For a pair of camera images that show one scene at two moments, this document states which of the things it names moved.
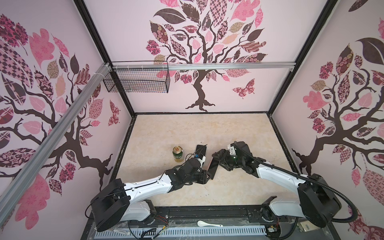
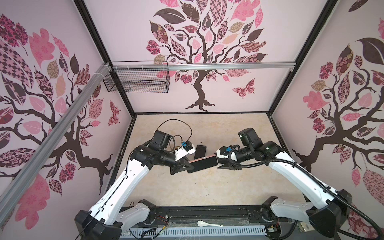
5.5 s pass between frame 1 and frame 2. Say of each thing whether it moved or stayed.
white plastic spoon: stayed
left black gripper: moved
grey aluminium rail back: stayed
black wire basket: stayed
